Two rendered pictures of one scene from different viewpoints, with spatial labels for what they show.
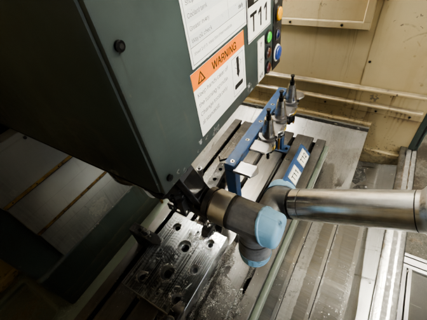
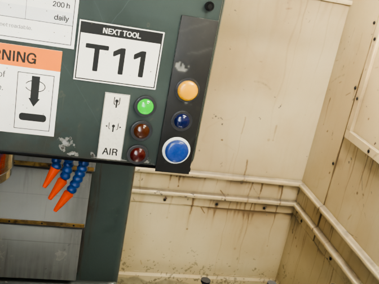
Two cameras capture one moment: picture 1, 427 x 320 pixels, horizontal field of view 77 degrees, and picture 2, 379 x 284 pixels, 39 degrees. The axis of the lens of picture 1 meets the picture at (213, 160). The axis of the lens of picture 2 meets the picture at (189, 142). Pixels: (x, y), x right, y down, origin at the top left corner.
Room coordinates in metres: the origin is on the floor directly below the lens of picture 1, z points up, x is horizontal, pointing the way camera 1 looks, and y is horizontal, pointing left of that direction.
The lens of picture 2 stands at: (0.07, -0.59, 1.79)
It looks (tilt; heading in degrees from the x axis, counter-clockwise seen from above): 19 degrees down; 38
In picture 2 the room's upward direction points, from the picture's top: 11 degrees clockwise
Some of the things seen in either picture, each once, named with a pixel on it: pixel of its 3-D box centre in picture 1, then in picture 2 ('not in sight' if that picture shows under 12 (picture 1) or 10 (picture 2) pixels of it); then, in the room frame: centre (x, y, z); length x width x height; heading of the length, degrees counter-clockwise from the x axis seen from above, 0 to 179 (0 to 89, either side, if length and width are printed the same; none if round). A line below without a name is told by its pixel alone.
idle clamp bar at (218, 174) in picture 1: (212, 188); not in sight; (0.72, 0.03, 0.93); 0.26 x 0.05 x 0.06; 147
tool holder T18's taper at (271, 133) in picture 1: (268, 126); not in sight; (0.68, -0.20, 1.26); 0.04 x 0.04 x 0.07
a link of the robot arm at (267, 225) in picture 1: (255, 222); not in sight; (0.29, -0.06, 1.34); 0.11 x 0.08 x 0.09; 51
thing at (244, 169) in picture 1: (247, 169); not in sight; (0.55, -0.10, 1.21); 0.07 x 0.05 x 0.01; 52
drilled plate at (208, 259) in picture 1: (177, 262); not in sight; (0.41, 0.18, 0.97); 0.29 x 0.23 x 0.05; 142
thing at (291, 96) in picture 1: (291, 91); not in sight; (0.85, -0.33, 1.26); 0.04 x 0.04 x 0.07
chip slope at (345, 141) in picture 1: (260, 165); not in sight; (0.97, -0.24, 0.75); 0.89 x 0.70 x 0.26; 52
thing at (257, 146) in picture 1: (261, 147); not in sight; (0.63, -0.16, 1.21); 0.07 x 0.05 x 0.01; 52
